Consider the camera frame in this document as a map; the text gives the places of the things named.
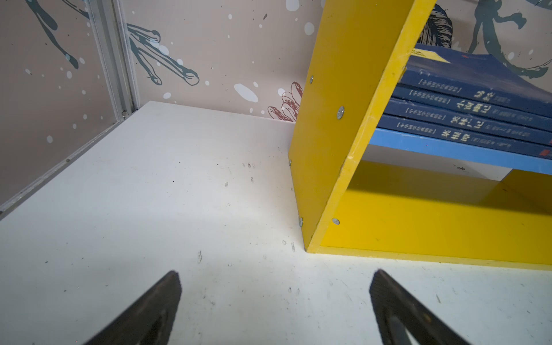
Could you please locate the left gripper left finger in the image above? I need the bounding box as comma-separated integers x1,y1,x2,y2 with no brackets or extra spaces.
87,270,182,344

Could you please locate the yellow pink blue shelf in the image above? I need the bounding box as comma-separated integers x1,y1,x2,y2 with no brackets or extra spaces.
289,1,551,270

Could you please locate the navy blue book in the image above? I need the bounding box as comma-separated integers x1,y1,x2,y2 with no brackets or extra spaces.
378,114,551,160
400,44,551,118
392,85,551,132
384,98,551,146

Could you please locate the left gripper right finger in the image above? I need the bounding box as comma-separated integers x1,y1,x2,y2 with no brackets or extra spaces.
369,270,467,344

